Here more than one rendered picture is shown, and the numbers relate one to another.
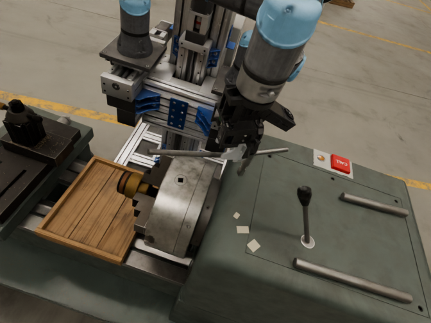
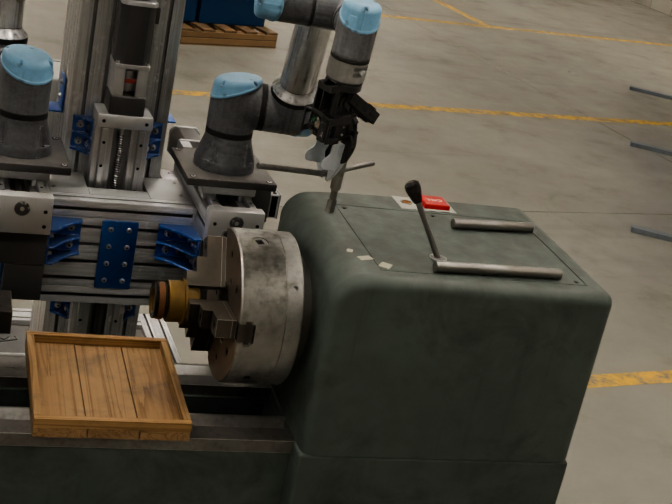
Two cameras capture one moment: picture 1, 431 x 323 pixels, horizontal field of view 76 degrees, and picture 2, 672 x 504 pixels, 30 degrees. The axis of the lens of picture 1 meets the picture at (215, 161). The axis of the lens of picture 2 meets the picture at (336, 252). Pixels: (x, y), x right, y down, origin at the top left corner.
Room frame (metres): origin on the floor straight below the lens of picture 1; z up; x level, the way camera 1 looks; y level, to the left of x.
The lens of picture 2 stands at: (-1.79, 0.72, 2.14)
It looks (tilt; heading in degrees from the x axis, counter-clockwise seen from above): 21 degrees down; 340
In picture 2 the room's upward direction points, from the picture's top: 12 degrees clockwise
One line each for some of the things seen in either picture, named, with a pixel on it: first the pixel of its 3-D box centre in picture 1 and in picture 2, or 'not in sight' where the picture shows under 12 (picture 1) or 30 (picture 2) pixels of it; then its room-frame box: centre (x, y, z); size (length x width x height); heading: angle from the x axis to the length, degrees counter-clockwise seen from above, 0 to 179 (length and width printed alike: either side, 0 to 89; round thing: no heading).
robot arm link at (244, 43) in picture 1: (254, 49); (237, 101); (1.09, 0.00, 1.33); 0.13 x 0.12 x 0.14; 82
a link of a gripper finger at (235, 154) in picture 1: (233, 154); (330, 162); (0.41, -0.03, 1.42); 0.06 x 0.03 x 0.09; 121
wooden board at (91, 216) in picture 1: (106, 204); (104, 383); (0.46, 0.33, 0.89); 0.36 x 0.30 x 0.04; 0
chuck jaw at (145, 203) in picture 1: (145, 216); (219, 320); (0.37, 0.14, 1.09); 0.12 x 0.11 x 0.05; 0
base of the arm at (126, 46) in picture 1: (135, 38); (20, 127); (1.07, 0.50, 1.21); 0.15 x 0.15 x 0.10
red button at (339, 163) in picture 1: (340, 164); (433, 204); (0.68, -0.38, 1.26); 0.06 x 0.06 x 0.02; 0
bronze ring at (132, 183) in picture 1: (135, 186); (175, 301); (0.46, 0.21, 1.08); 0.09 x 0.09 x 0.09; 0
